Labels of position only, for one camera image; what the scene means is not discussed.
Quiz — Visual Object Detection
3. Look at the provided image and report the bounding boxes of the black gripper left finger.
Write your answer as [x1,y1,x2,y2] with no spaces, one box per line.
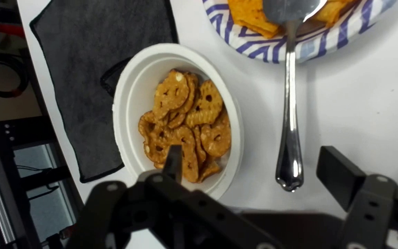
[66,143,279,249]

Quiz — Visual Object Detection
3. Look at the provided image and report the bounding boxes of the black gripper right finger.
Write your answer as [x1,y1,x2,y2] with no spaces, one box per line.
[315,145,398,249]

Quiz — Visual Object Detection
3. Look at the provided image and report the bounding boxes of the white plate with blue marking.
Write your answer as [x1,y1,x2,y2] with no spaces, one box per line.
[201,0,398,64]

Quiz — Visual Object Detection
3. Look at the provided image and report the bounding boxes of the brown pretzel crisps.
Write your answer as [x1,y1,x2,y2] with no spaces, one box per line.
[136,67,233,183]

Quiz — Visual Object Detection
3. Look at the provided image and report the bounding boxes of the white bowl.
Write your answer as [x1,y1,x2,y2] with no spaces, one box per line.
[110,41,246,201]

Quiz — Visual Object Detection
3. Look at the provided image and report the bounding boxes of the dark grey cloth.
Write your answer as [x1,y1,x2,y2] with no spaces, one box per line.
[29,0,179,183]

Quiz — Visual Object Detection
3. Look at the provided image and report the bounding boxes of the orange chips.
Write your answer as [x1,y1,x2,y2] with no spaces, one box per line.
[225,0,362,40]

